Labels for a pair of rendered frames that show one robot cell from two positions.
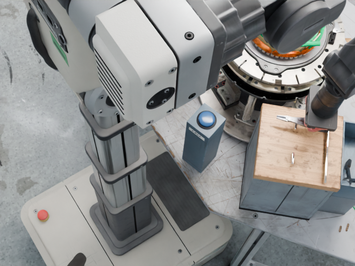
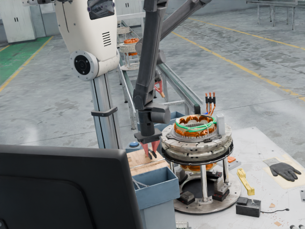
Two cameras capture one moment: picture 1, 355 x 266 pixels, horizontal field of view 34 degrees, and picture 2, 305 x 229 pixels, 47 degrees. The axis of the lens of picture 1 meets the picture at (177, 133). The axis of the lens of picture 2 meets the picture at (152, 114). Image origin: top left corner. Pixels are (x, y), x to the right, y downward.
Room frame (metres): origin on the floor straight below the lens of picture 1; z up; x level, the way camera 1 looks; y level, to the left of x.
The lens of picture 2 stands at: (0.16, -1.53, 1.74)
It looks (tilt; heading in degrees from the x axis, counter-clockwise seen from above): 20 degrees down; 69
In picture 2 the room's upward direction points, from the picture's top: 7 degrees counter-clockwise
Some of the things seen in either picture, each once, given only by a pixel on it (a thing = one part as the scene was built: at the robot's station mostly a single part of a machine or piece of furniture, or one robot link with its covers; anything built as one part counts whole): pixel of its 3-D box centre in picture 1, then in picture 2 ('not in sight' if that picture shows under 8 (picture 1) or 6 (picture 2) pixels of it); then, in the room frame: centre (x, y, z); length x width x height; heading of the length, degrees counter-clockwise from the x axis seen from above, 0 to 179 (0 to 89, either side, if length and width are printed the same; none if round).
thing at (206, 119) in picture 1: (206, 119); (134, 143); (0.61, -0.07, 1.04); 0.04 x 0.04 x 0.01
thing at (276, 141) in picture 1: (299, 146); (140, 163); (0.56, -0.29, 1.05); 0.20 x 0.19 x 0.02; 86
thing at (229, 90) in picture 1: (229, 91); (178, 173); (0.80, -0.14, 0.85); 0.06 x 0.04 x 0.05; 33
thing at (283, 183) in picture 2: not in sight; (284, 170); (1.31, -0.32, 0.78); 0.31 x 0.19 x 0.01; 75
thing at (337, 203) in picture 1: (346, 175); (156, 209); (0.54, -0.45, 0.92); 0.17 x 0.11 x 0.28; 176
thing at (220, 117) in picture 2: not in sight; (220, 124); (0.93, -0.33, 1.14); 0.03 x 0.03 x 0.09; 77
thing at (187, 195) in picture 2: not in sight; (186, 195); (0.75, -0.30, 0.83); 0.05 x 0.04 x 0.02; 105
